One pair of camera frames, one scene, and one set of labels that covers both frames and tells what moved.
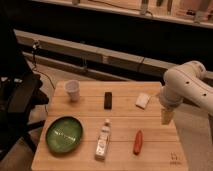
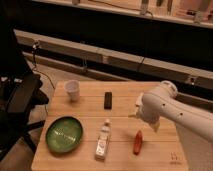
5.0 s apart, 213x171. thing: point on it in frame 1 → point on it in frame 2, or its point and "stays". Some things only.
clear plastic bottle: [102, 145] stays
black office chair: [20, 94] stays
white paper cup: [72, 87] stays
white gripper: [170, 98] → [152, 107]
